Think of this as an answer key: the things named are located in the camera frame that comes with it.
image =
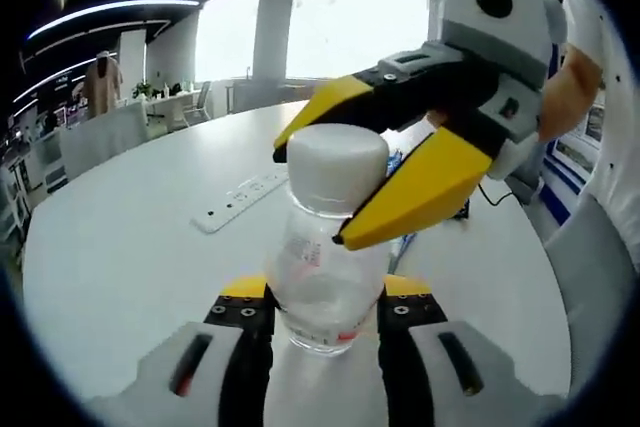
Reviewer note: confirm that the white power strip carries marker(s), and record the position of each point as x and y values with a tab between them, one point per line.
235	202

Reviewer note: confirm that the grey desk partition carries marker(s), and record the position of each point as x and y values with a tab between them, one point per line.
102	139

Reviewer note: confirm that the brown coat on stand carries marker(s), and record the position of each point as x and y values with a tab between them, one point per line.
104	84

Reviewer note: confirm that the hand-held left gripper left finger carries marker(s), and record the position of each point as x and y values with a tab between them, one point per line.
235	347

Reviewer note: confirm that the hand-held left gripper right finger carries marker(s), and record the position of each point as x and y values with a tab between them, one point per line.
400	347

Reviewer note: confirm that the person's right hand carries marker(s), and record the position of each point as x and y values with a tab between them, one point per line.
570	92

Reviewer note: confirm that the green potted plant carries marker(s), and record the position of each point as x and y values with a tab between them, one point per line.
142	91

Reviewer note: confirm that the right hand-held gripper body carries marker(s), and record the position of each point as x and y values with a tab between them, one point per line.
505	27

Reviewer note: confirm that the black pouch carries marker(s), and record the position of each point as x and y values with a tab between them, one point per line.
460	211

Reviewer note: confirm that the grey office chair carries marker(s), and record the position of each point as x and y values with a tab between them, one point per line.
595	272

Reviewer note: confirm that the white table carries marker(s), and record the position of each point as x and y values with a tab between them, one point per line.
125	247

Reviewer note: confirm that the clear bag with blue circle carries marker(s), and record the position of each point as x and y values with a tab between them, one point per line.
404	247

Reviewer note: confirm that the clear plastic water bottle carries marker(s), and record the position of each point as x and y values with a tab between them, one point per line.
325	267

